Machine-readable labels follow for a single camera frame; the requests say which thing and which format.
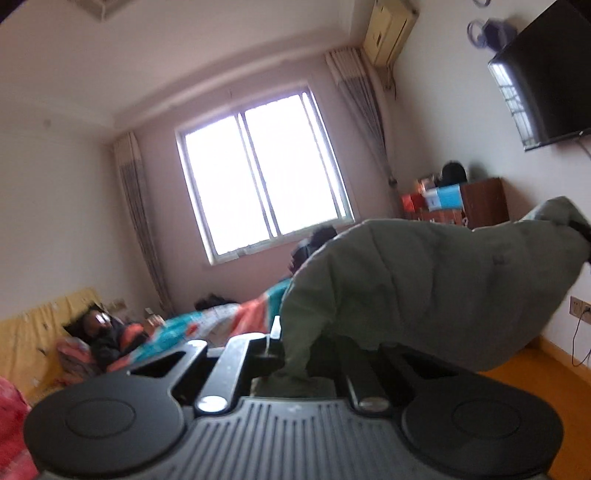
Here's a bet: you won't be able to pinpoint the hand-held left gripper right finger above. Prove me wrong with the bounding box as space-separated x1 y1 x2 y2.
344 346 462 411

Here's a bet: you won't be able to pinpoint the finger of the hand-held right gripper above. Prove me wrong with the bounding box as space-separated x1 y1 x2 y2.
569 220 591 265

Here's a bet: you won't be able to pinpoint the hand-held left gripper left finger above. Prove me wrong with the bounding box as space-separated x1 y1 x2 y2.
129 333 284 412

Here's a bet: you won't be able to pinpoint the pale green down jacket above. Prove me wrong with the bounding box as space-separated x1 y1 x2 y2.
252 196 591 398

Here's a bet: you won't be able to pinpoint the pile of dark clothes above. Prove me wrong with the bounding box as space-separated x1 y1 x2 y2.
64 302 149 371

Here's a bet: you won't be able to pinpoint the pink folded clothes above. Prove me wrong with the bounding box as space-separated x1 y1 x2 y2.
56 338 95 385

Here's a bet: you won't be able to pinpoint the printed teal orange quilt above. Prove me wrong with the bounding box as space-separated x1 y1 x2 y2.
106 276 296 376

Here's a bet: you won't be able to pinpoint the wooden cabinet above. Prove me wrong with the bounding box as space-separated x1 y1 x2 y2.
416 178 510 230

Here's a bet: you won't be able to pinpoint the black bag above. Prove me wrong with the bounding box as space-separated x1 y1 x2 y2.
441 161 468 188

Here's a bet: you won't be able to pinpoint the blue box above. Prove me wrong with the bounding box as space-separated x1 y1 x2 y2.
424 184 462 211

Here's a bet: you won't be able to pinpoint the dark cloth at window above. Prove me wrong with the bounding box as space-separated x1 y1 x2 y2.
290 225 339 274

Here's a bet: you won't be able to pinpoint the grey patterned curtain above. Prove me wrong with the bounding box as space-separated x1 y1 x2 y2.
112 131 176 319
325 46 399 188

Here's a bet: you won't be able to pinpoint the window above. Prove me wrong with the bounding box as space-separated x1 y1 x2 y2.
175 83 356 266

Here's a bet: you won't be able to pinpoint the yellow headboard cover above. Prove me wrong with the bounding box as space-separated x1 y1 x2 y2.
0 287 112 407

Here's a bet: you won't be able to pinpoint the pink plush blanket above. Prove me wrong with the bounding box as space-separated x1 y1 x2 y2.
0 376 38 480

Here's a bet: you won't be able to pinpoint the beige air conditioner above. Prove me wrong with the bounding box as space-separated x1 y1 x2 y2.
362 0 419 68

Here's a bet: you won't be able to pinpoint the black power cable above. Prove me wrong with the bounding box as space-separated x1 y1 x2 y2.
571 305 591 368

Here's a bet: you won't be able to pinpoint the wall-mounted television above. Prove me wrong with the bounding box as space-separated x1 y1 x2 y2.
488 0 591 151

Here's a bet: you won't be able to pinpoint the purple wall decoration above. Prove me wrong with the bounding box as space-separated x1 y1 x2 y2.
466 17 518 51

